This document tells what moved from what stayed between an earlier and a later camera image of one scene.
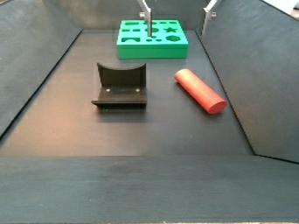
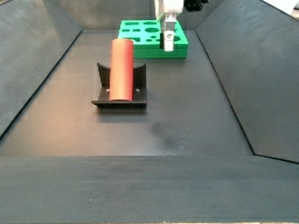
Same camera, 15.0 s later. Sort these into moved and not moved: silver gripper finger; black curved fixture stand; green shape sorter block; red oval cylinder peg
Moved: silver gripper finger; red oval cylinder peg
Not moved: black curved fixture stand; green shape sorter block
